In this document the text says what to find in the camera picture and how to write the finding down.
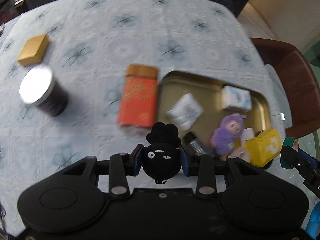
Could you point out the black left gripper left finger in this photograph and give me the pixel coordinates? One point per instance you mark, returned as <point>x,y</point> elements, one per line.
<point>122,165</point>

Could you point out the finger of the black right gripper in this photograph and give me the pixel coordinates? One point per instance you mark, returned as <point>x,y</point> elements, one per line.
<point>295,158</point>

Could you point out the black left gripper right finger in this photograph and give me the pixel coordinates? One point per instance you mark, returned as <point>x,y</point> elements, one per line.
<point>201,166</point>

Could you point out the green tape roll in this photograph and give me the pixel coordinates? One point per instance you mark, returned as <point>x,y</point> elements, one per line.
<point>290,144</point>

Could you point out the yellow question-mark plush cube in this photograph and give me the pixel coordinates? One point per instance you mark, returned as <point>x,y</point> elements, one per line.
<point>264,147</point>

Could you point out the small dark tube bottle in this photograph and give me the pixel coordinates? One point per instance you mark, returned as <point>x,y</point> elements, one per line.
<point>194,145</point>

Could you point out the black plush doll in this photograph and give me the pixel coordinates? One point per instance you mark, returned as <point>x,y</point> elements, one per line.
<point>161,160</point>

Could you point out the beige tape roll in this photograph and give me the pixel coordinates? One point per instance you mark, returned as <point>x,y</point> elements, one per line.
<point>242,153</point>

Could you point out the purple plush monster doll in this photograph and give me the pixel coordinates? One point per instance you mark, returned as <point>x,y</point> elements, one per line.
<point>231,128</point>

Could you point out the white gauze packet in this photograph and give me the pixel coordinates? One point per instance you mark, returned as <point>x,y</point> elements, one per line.
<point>185,112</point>

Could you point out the white tissue pack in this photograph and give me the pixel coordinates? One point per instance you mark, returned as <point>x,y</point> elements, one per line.
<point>234,98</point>

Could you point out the gold metal tray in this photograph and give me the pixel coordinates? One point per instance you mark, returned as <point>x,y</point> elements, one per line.
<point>207,92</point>

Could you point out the orange tea tin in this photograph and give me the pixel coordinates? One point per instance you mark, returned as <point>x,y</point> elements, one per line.
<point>139,96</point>

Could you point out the brown leather chair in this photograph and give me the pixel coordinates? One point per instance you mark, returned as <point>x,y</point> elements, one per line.
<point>299,82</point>

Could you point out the black can silver lid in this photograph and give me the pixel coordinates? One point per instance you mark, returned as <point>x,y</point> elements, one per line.
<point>39,88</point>

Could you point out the white floral lace tablecloth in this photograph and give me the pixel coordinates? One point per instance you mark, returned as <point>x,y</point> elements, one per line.
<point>91,44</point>

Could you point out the gold cardboard box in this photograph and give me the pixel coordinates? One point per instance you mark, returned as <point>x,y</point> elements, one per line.
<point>34,50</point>

